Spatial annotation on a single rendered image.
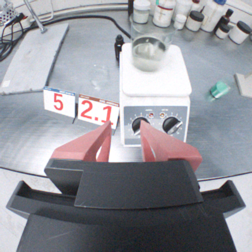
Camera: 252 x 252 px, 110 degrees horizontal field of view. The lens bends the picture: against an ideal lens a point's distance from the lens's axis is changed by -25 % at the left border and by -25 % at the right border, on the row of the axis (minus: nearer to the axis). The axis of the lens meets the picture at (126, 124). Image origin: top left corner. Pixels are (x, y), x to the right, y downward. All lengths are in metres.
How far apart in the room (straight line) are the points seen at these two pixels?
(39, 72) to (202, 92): 0.46
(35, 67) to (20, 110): 0.14
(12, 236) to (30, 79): 0.45
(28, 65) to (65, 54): 0.13
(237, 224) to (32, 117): 0.60
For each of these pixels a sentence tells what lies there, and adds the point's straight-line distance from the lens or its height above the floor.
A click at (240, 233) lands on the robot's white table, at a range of 0.46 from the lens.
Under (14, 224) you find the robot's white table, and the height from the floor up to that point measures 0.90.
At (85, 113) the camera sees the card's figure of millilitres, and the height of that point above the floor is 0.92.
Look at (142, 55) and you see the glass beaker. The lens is 0.18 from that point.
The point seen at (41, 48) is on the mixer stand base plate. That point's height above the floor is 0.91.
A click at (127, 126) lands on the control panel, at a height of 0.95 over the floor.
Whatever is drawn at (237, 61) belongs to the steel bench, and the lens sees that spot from 0.56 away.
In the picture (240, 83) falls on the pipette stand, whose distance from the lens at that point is 0.48.
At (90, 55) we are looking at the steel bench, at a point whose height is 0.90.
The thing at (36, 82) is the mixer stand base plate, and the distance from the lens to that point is 0.40.
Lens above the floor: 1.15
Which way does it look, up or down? 76 degrees down
